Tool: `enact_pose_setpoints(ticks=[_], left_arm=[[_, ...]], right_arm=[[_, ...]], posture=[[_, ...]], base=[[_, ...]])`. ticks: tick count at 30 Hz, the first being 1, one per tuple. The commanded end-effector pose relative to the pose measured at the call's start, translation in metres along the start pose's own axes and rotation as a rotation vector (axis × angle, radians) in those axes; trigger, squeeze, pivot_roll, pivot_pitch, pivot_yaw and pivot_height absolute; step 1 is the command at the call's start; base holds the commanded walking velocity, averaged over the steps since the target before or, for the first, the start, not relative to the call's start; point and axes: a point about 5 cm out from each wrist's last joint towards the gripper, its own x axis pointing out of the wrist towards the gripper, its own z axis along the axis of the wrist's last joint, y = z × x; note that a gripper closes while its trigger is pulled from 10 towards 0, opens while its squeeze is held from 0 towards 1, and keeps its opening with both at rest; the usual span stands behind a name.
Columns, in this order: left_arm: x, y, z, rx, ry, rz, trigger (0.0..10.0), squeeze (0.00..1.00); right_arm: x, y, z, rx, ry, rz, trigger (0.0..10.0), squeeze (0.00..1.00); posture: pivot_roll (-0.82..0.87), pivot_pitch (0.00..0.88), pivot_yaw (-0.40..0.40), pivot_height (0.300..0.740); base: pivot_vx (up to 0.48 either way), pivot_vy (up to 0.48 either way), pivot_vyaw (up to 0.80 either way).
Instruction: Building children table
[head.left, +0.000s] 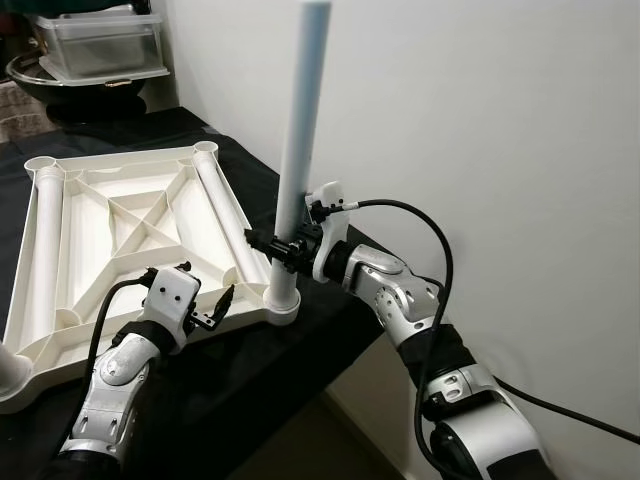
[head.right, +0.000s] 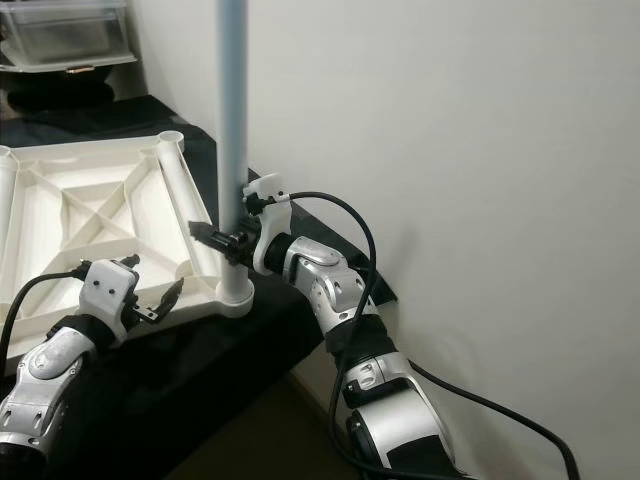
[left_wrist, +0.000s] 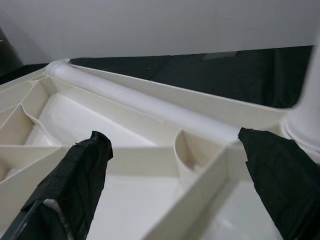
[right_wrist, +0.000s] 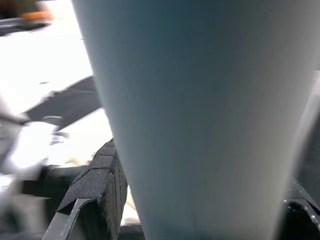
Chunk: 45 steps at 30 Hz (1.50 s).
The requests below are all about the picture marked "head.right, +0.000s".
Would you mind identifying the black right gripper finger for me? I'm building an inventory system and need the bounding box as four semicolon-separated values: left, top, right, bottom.
188;221;243;253

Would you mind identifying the cream plastic table top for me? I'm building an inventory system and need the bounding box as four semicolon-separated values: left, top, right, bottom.
0;129;258;363

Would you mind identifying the black table cloth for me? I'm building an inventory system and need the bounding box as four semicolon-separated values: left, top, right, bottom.
0;95;401;480

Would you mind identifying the black wok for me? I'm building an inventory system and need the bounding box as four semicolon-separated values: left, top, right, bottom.
0;48;138;113

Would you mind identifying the clear lidded plastic container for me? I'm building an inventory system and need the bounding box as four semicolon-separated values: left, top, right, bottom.
0;0;138;73

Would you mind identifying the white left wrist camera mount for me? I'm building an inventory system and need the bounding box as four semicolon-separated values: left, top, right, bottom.
80;257;143;348

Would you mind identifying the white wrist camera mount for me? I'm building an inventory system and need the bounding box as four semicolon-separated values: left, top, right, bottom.
80;257;143;348
244;172;293;276

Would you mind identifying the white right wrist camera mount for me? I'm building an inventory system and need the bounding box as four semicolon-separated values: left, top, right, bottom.
244;172;293;276

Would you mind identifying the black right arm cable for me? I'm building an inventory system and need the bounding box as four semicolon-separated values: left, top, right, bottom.
284;189;583;480

